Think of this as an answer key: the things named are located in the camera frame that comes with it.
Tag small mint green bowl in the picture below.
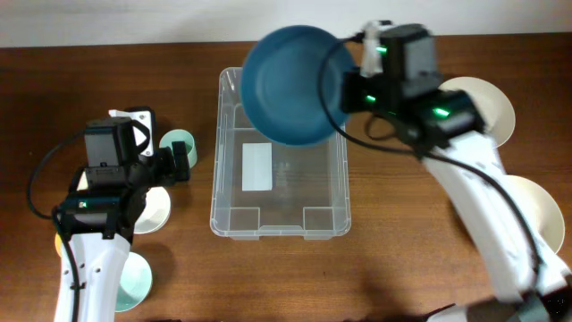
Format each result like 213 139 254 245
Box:
115 252 153 313

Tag beige bowl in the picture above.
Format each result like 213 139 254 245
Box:
440 77 516 147

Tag clear plastic storage bin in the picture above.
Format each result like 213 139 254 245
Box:
210 67 351 240

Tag blue plate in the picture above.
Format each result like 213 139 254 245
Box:
240 25 355 146

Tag cream white bowl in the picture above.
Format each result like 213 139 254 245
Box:
506 175 566 253

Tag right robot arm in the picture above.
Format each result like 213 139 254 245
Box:
341 21 571 321

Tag small yellow bowl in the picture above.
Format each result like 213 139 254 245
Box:
55 233 62 257

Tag small white bowl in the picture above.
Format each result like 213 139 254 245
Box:
134 187 172 234

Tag cream white cup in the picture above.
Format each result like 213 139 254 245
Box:
77 172 88 191

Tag mint green cup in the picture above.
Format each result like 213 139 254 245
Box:
159 129 198 168

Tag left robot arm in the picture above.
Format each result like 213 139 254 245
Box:
52 117 190 321

